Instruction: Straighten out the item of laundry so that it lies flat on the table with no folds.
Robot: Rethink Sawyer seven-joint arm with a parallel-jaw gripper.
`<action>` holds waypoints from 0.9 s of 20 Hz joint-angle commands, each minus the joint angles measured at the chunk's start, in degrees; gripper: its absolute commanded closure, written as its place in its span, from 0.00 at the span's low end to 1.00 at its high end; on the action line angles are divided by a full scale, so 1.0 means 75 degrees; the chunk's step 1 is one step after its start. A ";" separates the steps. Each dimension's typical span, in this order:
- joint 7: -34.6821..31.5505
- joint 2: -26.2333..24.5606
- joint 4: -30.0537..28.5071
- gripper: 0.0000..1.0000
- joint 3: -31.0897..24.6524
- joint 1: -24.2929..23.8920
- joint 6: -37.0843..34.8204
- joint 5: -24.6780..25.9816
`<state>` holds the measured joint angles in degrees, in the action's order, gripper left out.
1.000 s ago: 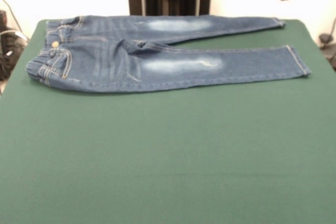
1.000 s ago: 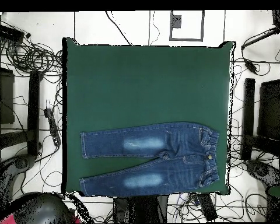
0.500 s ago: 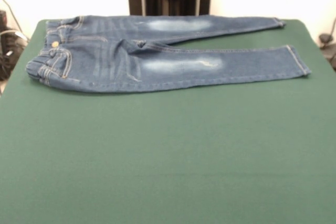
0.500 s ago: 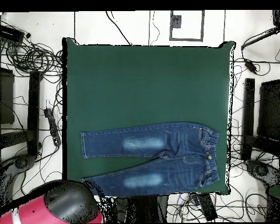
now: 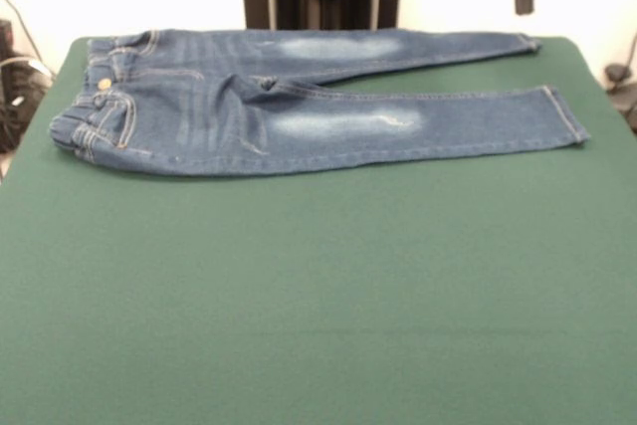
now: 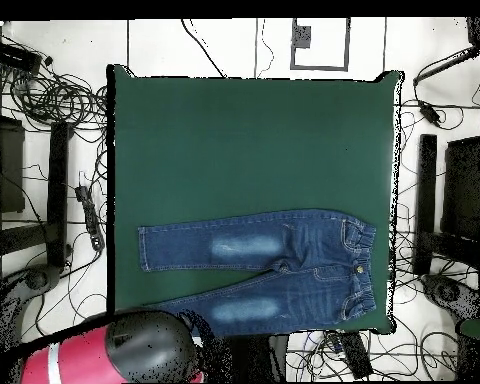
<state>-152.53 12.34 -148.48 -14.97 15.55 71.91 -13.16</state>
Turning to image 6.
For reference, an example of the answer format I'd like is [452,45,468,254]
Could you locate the blue denim jeans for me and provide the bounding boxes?
[137,208,378,337]

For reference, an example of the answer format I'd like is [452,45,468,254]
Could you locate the dark green table cloth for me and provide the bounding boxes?
[103,65,403,335]

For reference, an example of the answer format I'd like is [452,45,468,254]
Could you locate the black power strip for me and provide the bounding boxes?
[74,184,106,252]
[338,331,374,380]

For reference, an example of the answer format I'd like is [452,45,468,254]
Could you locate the narrow black panel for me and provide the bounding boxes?
[46,120,72,268]
[414,133,440,276]

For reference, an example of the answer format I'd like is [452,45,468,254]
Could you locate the black stand base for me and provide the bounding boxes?
[22,265,62,292]
[421,274,480,320]

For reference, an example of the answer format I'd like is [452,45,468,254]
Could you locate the black power adapter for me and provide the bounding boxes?
[417,99,444,128]

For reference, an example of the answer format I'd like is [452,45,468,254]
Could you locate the wide black panel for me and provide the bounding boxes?
[0,113,26,214]
[440,134,480,242]

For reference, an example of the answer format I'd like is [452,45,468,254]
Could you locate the black bar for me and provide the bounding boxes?
[412,44,480,86]

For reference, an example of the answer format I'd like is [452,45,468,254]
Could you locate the black electronics box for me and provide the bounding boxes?
[0,40,44,74]

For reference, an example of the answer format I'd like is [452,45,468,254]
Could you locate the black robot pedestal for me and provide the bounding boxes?
[207,333,290,382]

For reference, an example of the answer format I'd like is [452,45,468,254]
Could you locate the grey square frame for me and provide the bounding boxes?
[290,17,352,73]

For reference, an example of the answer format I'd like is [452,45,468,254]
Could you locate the tangle of black cables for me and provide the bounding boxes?
[10,72,108,130]

